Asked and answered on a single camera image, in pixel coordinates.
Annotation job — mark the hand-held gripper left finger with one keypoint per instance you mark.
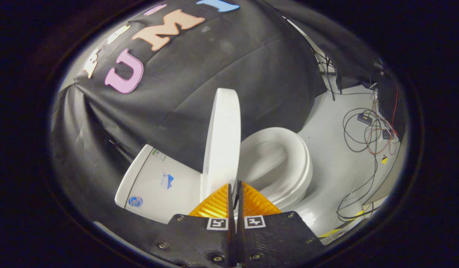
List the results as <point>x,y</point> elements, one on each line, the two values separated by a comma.
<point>199,242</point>

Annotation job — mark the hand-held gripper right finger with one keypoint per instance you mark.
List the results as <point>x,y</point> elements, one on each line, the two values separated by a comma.
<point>274,238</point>

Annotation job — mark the white toilet lid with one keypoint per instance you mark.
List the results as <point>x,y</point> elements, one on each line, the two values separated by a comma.
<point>224,141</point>

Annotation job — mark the white ceramic toilet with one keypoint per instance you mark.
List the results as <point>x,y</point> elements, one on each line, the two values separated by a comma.
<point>159,182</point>

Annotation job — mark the white toilet tank cover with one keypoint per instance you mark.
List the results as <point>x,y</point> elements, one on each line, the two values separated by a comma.
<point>131,178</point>

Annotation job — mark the yellow black floor tape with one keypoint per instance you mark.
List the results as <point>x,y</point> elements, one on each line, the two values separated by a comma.
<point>341,227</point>

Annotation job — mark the small black power adapter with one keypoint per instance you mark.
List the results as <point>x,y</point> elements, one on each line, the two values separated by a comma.
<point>386,134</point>
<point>364,118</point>

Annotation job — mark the black light stand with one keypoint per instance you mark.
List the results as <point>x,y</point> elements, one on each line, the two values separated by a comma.
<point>325,74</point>

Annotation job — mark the black backdrop cloth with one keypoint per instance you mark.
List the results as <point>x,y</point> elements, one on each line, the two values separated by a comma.
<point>214,56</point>

